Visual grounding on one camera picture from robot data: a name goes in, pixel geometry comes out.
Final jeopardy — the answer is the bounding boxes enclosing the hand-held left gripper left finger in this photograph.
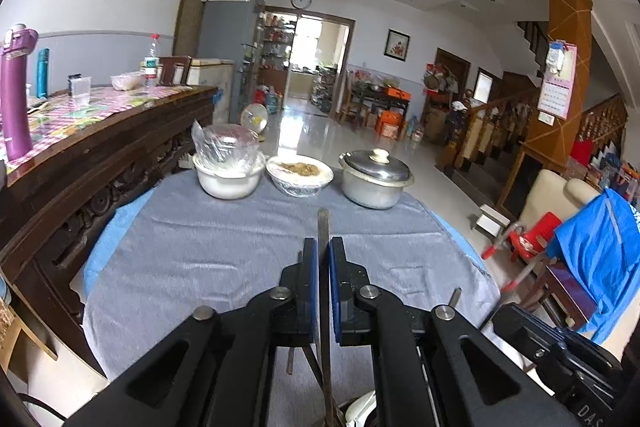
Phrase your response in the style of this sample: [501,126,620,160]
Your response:
[65,237,320,427]

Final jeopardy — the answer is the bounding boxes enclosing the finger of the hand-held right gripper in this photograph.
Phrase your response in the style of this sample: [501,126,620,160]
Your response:
[491,303,568,356]

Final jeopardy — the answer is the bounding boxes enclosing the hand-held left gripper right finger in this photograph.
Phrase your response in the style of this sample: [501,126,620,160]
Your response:
[328,236,584,427]

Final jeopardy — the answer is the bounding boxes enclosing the single dark chopstick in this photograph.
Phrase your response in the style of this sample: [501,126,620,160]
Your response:
[317,207,346,427]

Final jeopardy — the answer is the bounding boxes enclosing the white plastic spoon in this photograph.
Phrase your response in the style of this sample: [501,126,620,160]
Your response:
[345,391,377,427]

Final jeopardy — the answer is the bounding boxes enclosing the dark wooden chair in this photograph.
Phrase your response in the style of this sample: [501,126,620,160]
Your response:
[157,56,193,86]
[520,257,601,333]

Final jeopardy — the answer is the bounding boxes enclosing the red children's chair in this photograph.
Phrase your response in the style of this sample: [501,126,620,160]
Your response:
[481,212,563,293]

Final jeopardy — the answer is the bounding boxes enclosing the blue jacket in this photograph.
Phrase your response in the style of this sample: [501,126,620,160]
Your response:
[545,188,640,343]

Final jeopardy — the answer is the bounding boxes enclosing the aluminium pot with lid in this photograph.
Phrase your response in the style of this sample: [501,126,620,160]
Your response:
[339,148,416,210]

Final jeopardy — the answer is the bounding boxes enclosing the film-covered food bowl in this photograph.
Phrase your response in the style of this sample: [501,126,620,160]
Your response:
[265,155,334,198]

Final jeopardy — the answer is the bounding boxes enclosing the small white step stool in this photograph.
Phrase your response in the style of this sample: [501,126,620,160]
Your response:
[470,204,511,238]

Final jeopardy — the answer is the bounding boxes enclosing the grey tablecloth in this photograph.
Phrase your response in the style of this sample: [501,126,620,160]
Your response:
[81,167,502,408]

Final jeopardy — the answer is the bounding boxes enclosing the cream armchair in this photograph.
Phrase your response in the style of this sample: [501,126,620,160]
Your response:
[520,169,601,233]

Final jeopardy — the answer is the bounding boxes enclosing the white bowl with plastic bag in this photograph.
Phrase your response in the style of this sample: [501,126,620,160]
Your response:
[191,119,266,200]

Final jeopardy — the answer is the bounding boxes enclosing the orange gift box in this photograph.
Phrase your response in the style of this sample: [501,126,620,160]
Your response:
[376,109,405,138]

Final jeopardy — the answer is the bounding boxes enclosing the small white fan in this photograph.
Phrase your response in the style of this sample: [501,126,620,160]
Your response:
[240,103,269,138]

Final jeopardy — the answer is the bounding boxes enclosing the red bag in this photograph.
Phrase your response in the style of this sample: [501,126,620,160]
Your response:
[570,139,593,168]

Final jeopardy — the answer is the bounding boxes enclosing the wooden stair railing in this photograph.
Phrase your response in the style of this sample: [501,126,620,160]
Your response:
[440,87,628,208]

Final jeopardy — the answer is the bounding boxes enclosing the dark wooden side table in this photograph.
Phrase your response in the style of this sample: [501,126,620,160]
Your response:
[345,87,411,128]

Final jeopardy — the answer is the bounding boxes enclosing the light blue undercloth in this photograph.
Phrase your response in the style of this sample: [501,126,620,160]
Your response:
[82,199,496,298]

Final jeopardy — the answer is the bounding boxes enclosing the white chest freezer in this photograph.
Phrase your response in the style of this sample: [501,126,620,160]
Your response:
[186,57,236,125]

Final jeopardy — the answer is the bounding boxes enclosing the hanging woven bags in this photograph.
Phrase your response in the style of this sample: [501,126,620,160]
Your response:
[424,63,458,95]

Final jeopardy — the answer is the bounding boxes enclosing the carved wooden sideboard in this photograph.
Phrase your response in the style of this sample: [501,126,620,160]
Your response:
[0,87,217,378]

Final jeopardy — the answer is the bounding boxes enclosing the dark wooden chair back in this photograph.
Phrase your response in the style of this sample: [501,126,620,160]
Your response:
[157,56,193,86]

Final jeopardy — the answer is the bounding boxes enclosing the grey refrigerator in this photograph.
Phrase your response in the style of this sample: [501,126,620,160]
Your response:
[196,0,266,128]

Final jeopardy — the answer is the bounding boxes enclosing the red-capped plastic water bottle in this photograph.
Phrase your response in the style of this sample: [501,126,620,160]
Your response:
[144,33,162,88]

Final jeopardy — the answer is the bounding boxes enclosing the translucent bowl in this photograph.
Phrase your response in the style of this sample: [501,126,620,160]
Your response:
[110,72,147,92]

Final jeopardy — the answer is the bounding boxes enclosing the floral table runner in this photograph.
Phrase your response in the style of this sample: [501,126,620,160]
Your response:
[0,84,193,168]

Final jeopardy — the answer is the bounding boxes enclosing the clear plastic cup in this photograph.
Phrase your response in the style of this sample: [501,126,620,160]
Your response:
[67,74,92,104]

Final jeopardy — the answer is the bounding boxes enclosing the teal bottle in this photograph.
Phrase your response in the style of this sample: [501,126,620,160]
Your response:
[35,48,51,99]

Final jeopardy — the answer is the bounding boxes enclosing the purple thermos bottle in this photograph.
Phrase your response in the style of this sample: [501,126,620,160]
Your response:
[0,24,40,162]

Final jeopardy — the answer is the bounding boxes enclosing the pink wall calendar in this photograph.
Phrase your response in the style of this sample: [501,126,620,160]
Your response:
[537,39,578,120]

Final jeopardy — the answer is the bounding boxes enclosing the framed wall picture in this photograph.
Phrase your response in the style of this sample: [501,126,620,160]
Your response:
[383,29,411,62]

